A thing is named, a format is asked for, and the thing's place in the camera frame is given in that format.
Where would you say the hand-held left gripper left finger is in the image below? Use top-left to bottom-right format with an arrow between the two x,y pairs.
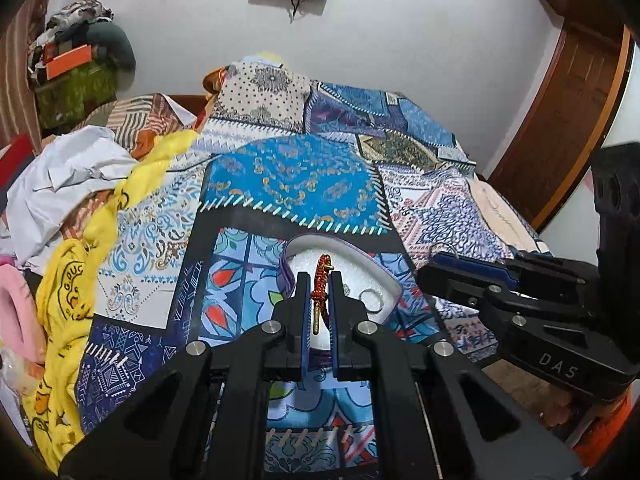
59,272 -> 312,480

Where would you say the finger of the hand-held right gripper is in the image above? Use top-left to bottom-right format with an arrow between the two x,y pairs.
431,251 -> 601,312
416,263 -> 640,402

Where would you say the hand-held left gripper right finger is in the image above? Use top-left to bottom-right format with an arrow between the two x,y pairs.
330,270 -> 583,480

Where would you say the red beaded bracelet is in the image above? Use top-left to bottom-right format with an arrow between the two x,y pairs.
311,255 -> 334,336

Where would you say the purple jewelry box white lining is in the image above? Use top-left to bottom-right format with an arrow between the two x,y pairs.
277,232 -> 404,357

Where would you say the cream cloth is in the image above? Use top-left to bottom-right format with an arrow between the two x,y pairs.
469,177 -> 542,252

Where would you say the brown wooden door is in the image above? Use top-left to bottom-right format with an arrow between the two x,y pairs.
487,0 -> 635,232

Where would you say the blue patchwork blanket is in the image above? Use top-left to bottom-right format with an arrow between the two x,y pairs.
75,60 -> 552,480

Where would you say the yellow printed cloth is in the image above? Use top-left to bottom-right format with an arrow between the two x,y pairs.
22,129 -> 199,477

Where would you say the orange pillow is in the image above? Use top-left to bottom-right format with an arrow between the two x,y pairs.
202,67 -> 232,97

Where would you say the brown striped sheet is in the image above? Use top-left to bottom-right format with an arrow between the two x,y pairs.
107,92 -> 212,162

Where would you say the white cloth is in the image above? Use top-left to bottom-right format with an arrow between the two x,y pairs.
0,125 -> 139,272

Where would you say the pink cloth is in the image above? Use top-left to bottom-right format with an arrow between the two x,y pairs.
0,255 -> 47,367

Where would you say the green patterned bag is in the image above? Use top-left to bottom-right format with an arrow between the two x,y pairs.
34,62 -> 119,130

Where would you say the dark green cushion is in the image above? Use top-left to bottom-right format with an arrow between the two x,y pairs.
87,22 -> 137,75

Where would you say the red cloth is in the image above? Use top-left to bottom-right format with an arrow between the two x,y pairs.
0,132 -> 37,177

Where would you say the orange box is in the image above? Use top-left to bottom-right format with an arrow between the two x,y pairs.
42,44 -> 96,81

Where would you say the pile of folded clothes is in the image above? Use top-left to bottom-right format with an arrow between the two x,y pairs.
27,0 -> 117,68

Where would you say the brown striped curtain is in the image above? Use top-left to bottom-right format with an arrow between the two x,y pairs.
0,0 -> 67,153

